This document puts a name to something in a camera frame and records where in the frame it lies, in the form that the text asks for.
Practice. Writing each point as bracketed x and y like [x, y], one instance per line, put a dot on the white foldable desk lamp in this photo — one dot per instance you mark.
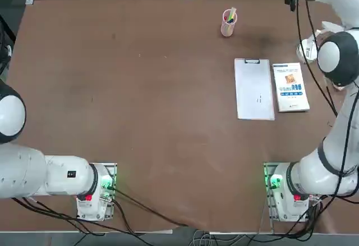
[313, 44]

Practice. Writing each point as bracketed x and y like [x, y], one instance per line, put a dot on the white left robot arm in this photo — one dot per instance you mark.
[61, 178]

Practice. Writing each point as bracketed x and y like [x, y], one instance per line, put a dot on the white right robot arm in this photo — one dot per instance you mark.
[317, 173]

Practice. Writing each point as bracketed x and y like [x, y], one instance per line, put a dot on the clipboard with white paper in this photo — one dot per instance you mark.
[253, 89]

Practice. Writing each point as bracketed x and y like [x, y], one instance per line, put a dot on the pink translucent pen cup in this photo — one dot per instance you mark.
[226, 30]

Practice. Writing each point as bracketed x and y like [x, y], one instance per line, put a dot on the blue marker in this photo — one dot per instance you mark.
[230, 21]

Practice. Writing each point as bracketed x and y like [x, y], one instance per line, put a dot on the white paperback book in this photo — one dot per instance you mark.
[291, 97]

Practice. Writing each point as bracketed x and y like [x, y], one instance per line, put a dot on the yellow-green ruler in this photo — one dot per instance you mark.
[232, 12]

